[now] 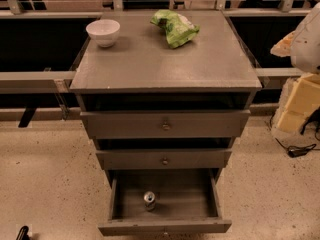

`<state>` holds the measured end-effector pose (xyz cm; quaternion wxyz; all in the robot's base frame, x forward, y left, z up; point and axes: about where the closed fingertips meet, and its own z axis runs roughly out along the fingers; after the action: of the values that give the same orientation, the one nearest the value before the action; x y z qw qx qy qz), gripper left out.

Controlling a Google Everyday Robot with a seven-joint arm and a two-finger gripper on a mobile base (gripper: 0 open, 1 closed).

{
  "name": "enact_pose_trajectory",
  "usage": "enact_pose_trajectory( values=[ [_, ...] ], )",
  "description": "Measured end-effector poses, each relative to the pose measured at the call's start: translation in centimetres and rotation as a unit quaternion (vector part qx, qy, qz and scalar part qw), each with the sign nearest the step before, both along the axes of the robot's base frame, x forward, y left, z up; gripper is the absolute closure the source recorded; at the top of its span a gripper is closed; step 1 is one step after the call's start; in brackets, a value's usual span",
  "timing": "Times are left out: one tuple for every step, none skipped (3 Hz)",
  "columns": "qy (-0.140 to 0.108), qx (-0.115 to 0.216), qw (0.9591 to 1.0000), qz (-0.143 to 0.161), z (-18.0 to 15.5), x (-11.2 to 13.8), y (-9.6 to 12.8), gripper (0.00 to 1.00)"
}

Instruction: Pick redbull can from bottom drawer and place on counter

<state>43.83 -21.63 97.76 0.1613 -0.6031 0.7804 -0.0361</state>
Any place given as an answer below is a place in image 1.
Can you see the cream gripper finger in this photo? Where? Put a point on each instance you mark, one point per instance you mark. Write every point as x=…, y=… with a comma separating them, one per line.
x=282, y=48

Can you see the redbull can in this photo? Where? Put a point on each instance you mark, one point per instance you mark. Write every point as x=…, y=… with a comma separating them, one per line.
x=149, y=200

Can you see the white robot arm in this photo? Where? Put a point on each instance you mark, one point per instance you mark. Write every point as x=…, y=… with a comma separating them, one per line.
x=302, y=45

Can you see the top grey drawer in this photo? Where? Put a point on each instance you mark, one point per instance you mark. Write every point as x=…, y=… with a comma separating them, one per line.
x=164, y=124

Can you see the grey wooden drawer cabinet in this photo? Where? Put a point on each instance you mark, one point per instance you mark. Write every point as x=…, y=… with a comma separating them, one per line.
x=140, y=72

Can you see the open bottom grey drawer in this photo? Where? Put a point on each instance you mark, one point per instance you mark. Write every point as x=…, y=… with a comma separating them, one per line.
x=186, y=202

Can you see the middle grey drawer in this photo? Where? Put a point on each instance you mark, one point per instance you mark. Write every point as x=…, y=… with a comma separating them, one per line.
x=163, y=158

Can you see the green crumpled chip bag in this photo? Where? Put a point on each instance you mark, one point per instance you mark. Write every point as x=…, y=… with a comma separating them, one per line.
x=178, y=29

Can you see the white ceramic bowl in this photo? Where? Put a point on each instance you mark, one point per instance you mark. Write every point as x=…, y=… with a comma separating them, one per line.
x=104, y=32

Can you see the grey metal railing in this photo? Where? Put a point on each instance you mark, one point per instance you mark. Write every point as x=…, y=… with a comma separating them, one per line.
x=45, y=82

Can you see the black object bottom left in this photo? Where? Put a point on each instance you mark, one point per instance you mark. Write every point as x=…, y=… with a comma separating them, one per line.
x=23, y=233

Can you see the black power adapter with cable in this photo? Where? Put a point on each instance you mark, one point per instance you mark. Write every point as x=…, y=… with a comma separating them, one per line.
x=297, y=151

